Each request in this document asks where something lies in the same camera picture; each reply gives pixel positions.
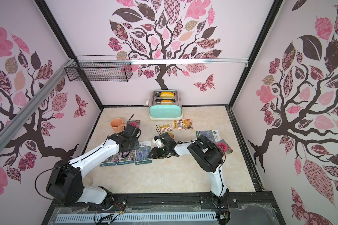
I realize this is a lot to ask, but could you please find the pink cosmos seed packet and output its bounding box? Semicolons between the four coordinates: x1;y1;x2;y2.
117;150;135;165

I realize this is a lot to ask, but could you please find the lavender seed packet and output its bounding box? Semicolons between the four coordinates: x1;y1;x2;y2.
196;130;221;143
135;141;152;166

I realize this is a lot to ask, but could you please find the sunflower shop seed packet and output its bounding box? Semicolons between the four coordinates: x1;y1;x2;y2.
173;118;193;130

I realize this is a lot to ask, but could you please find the pink hollyhock seed packet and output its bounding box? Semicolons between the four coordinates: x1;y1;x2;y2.
216;139;233;155

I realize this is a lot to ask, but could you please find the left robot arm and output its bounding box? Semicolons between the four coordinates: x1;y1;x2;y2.
46;124;141;210

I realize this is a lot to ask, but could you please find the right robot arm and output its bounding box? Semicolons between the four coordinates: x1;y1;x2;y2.
148;133;229;208

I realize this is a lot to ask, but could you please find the orange mug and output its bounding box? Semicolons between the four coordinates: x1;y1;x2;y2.
110;118;125;134

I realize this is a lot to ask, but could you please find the mint green toaster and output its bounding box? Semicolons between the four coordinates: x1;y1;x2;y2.
148;90;183;121

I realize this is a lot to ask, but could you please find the toast slice front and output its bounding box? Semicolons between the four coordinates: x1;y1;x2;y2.
160;100;174;105

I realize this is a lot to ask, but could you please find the toast slice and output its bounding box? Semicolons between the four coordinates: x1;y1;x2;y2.
160;100;174;105
160;92;175;99

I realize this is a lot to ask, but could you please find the toast slice rear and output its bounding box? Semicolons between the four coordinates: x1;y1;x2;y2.
160;92;175;99

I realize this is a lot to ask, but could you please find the black wire basket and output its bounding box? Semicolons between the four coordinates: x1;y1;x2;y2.
65;53;134;82

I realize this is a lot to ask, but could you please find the white cable duct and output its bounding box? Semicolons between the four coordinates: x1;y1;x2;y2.
54;212;217;225

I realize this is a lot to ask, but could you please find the black base frame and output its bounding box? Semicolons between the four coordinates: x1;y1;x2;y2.
42;191;285;225

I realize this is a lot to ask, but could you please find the aluminium rail back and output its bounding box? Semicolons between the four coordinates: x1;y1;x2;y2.
130;58;249;65

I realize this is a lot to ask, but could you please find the aluminium rail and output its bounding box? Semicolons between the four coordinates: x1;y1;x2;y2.
130;58;249;65
0;59;75;153

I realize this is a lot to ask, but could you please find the aluminium rail left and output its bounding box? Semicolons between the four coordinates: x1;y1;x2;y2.
0;59;75;153

